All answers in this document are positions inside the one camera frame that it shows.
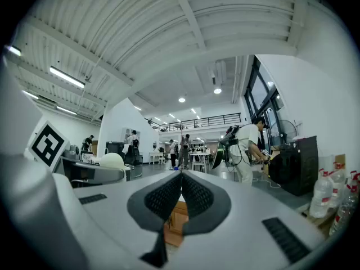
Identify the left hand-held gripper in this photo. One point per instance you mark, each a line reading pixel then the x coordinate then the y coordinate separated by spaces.
pixel 47 146

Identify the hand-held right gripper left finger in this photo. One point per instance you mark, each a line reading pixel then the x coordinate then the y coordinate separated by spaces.
pixel 112 207

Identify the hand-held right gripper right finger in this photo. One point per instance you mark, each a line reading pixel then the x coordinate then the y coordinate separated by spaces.
pixel 239 221

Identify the long ceiling tube light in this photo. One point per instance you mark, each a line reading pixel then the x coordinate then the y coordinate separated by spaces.
pixel 66 110
pixel 67 77

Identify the white round-back chair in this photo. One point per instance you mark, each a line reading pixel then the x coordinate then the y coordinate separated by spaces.
pixel 112 159

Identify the black cabinet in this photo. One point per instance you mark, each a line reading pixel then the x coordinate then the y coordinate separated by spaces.
pixel 114 148

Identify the white dresser table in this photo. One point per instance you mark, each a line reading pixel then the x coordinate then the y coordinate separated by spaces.
pixel 156 155

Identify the white high table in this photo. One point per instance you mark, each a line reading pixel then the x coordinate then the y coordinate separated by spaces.
pixel 200 159

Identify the white shelf cabinet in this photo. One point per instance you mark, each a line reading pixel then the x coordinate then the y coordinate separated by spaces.
pixel 128 132

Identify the black washing machine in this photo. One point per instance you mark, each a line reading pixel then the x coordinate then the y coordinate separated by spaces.
pixel 298 167

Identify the clear water bottle red label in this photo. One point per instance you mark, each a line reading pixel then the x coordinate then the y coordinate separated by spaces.
pixel 346 209
pixel 321 195
pixel 338 184

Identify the black standing fan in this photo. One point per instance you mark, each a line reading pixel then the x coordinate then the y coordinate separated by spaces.
pixel 284 132

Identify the black metal railing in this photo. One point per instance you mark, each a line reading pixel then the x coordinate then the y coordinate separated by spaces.
pixel 197 122

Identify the round ceiling light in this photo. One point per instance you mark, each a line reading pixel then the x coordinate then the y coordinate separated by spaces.
pixel 217 90
pixel 182 99

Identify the black framed window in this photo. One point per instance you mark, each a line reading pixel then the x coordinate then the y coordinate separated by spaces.
pixel 260 94

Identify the ceiling air conditioner unit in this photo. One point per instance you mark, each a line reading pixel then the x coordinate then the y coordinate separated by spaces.
pixel 220 72

